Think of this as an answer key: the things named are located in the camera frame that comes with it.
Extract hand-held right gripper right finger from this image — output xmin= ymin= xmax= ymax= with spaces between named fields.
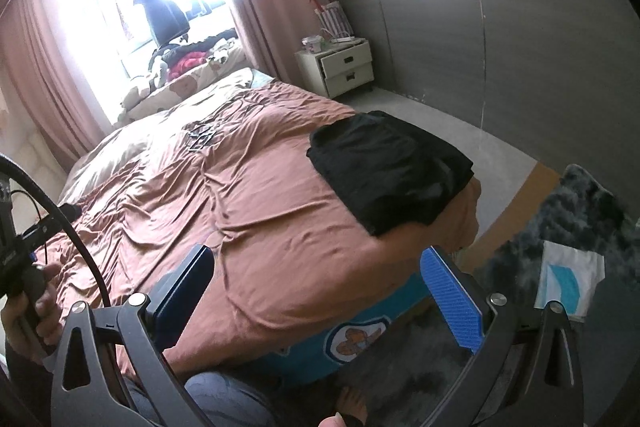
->
xmin=420 ymin=246 xmax=586 ymax=427

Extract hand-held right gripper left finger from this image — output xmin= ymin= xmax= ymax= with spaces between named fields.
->
xmin=50 ymin=244 xmax=216 ymax=427

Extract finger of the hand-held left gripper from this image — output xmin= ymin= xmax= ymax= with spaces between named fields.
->
xmin=17 ymin=203 xmax=83 ymax=242

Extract black pants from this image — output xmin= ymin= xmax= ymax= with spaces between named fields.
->
xmin=306 ymin=109 xmax=475 ymax=228

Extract person's left hand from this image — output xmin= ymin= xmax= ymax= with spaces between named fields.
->
xmin=0 ymin=262 xmax=63 ymax=365

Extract brown blanket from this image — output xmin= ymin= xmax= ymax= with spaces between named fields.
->
xmin=35 ymin=84 xmax=483 ymax=368

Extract blue cartoon print bed sheet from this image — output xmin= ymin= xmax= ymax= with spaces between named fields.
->
xmin=277 ymin=257 xmax=436 ymax=390

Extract folded black garment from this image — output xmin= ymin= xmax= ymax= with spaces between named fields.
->
xmin=345 ymin=177 xmax=473 ymax=239

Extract beige pillow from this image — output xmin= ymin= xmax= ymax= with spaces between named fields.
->
xmin=57 ymin=67 xmax=273 ymax=202

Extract white and blue bag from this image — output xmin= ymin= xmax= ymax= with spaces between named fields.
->
xmin=534 ymin=241 xmax=606 ymax=319

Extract person's left leg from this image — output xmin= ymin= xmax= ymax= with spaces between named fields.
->
xmin=122 ymin=372 xmax=281 ymax=427

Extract dark fluffy rug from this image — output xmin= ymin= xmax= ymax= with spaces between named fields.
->
xmin=340 ymin=164 xmax=640 ymax=427

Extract bear print cushion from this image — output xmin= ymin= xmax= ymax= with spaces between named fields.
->
xmin=120 ymin=52 xmax=253 ymax=122

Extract red cloth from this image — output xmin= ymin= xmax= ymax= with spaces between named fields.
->
xmin=167 ymin=52 xmax=208 ymax=76

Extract pile of black clothes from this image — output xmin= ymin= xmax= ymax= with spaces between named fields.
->
xmin=165 ymin=34 xmax=236 ymax=58

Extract hanging black garment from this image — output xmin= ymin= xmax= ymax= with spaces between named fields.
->
xmin=132 ymin=0 xmax=191 ymax=48

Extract white nightstand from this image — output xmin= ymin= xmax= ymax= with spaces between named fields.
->
xmin=294 ymin=38 xmax=375 ymax=98

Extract striped paper bag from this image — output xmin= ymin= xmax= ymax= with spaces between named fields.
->
xmin=314 ymin=0 xmax=353 ymax=38

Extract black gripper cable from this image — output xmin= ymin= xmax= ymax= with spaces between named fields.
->
xmin=0 ymin=155 xmax=113 ymax=308

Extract tangled black cord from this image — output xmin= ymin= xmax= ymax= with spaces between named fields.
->
xmin=184 ymin=119 xmax=219 ymax=154

